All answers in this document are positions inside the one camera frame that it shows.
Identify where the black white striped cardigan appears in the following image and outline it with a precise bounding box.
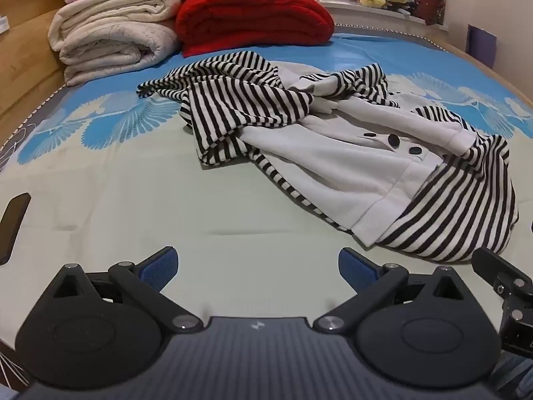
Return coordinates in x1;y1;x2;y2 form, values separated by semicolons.
137;50;520;264

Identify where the white window sill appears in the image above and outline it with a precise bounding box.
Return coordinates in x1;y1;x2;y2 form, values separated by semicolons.
321;0;451;35

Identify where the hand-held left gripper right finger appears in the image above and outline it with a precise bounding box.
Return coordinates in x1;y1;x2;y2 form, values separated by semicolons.
312;247;469;335

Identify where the blue fan patterned bed sheet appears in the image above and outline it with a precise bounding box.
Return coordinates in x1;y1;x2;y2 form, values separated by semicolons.
0;23;533;384

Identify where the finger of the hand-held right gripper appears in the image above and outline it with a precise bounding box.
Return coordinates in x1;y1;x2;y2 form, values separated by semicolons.
472;248;533;299

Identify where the purple board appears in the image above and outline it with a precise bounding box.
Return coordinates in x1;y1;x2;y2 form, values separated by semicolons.
467;24;497;70

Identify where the wooden headboard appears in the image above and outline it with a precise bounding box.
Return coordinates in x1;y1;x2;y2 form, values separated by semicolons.
0;0;84;142

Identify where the red folded blanket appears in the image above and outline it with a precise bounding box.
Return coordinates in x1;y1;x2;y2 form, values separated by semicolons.
175;0;336;58

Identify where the person's blue striped shirt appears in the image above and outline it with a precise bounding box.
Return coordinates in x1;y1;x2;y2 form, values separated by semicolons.
491;350;533;400

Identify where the white quilted folded blanket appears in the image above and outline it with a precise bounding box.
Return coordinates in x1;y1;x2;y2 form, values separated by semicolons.
58;21;183;87

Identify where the cream folded quilt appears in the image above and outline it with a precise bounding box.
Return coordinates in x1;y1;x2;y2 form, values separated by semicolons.
48;0;184;51

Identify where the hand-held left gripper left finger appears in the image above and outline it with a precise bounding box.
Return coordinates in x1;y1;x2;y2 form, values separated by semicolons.
52;247;206;336

